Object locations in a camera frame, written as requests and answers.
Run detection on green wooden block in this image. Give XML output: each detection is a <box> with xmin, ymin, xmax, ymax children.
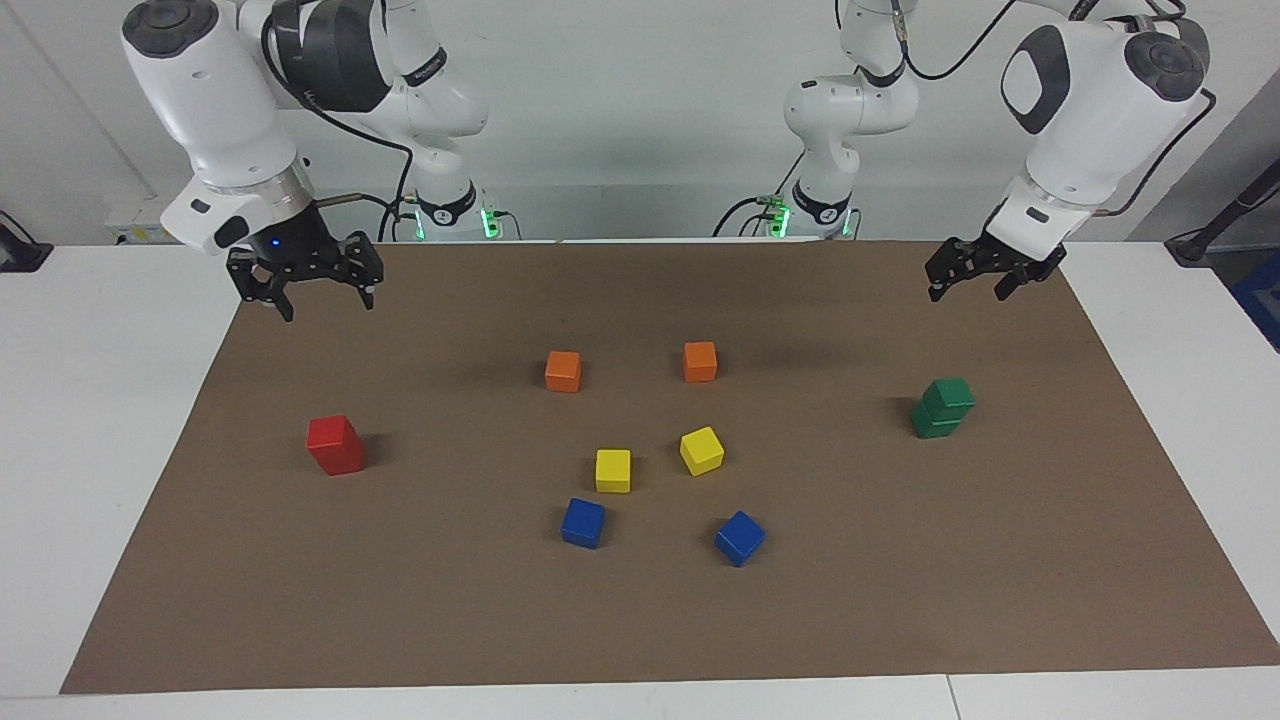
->
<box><xmin>910</xmin><ymin>400</ymin><xmax>966</xmax><ymax>440</ymax></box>
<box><xmin>922</xmin><ymin>377</ymin><xmax>976</xmax><ymax>414</ymax></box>

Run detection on black stand with pole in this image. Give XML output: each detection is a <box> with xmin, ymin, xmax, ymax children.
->
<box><xmin>1165</xmin><ymin>155</ymin><xmax>1280</xmax><ymax>266</ymax></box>

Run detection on blue crate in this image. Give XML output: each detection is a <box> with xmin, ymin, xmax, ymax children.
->
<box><xmin>1230</xmin><ymin>250</ymin><xmax>1280</xmax><ymax>351</ymax></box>

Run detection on blue wooden block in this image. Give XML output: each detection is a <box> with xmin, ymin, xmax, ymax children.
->
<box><xmin>714</xmin><ymin>510</ymin><xmax>768</xmax><ymax>568</ymax></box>
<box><xmin>560</xmin><ymin>497</ymin><xmax>607</xmax><ymax>550</ymax></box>

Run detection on brown table mat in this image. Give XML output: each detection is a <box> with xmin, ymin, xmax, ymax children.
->
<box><xmin>60</xmin><ymin>240</ymin><xmax>1280</xmax><ymax>696</ymax></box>

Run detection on black right base cable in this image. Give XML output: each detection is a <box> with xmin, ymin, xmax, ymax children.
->
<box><xmin>377</xmin><ymin>195</ymin><xmax>416</xmax><ymax>243</ymax></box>

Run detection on black base cable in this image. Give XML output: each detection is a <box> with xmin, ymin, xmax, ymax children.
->
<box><xmin>377</xmin><ymin>195</ymin><xmax>416</xmax><ymax>243</ymax></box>
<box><xmin>712</xmin><ymin>150</ymin><xmax>809</xmax><ymax>238</ymax></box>

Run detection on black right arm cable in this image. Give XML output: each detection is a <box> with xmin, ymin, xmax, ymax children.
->
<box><xmin>260</xmin><ymin>0</ymin><xmax>416</xmax><ymax>241</ymax></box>

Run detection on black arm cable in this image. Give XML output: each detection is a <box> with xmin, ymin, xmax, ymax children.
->
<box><xmin>260</xmin><ymin>0</ymin><xmax>416</xmax><ymax>241</ymax></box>
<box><xmin>893</xmin><ymin>0</ymin><xmax>1219</xmax><ymax>216</ymax></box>

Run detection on white wall outlet box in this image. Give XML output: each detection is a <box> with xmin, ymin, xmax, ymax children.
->
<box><xmin>105</xmin><ymin>200</ymin><xmax>201</xmax><ymax>246</ymax></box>

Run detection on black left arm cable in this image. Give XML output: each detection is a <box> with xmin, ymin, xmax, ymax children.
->
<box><xmin>893</xmin><ymin>0</ymin><xmax>1219</xmax><ymax>216</ymax></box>

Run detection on black left base cable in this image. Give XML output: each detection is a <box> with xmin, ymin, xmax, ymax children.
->
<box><xmin>712</xmin><ymin>150</ymin><xmax>809</xmax><ymax>238</ymax></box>

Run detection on black clamp mount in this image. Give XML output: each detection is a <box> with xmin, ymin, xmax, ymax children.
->
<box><xmin>0</xmin><ymin>210</ymin><xmax>53</xmax><ymax>273</ymax></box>

